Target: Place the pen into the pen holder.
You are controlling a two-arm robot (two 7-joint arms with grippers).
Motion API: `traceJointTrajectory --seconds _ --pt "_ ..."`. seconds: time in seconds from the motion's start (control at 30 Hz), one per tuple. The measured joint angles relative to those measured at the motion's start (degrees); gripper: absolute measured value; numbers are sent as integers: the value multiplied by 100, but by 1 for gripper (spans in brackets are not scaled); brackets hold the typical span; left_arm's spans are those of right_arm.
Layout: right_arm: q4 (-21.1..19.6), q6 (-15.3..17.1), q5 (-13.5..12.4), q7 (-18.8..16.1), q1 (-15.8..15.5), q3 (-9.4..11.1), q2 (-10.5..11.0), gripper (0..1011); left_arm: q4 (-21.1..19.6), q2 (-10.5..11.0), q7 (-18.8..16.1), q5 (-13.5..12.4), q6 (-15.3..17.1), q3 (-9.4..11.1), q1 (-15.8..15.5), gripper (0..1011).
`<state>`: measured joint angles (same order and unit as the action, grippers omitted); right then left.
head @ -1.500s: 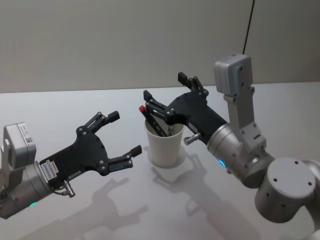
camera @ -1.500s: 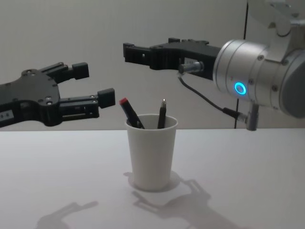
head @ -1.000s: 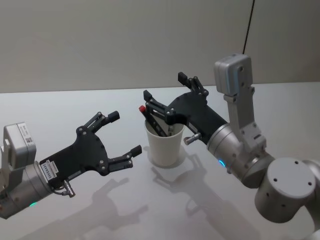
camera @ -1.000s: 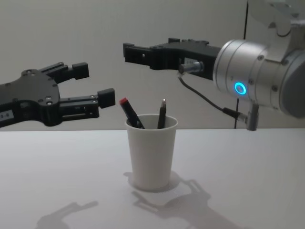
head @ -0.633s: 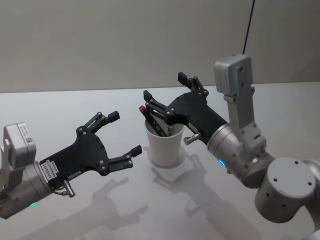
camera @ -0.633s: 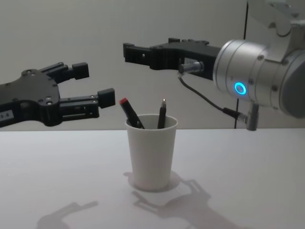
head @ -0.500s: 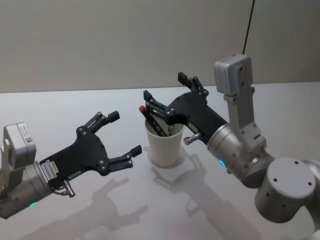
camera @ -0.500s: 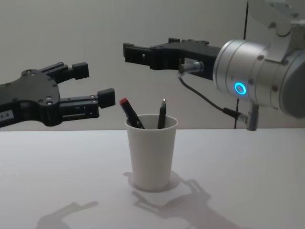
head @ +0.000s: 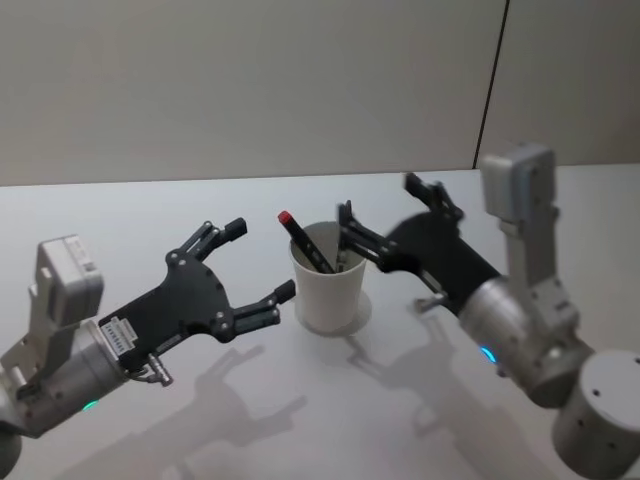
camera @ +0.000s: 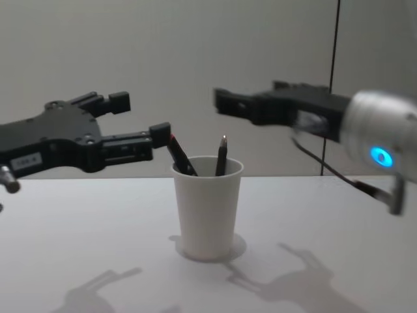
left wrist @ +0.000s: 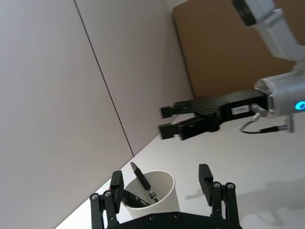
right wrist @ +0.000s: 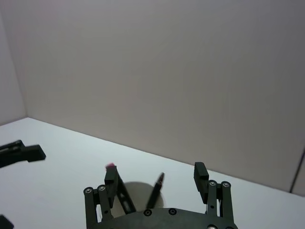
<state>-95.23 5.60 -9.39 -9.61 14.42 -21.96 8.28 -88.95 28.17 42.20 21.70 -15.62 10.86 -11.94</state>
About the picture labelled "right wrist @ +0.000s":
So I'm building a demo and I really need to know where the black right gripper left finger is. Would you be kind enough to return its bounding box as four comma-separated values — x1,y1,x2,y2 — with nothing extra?
83,165,137,229

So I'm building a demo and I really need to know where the white curtain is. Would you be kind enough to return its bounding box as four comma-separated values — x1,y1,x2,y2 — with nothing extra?
0,0,305,193

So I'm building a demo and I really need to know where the white table cloth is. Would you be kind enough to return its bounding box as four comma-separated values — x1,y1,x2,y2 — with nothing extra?
0,116,305,229

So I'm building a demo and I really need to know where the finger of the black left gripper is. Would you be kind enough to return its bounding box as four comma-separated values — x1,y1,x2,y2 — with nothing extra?
0,140,46,168
0,214,14,229

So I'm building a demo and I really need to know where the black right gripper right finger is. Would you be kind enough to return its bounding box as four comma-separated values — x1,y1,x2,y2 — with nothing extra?
193,162,236,223

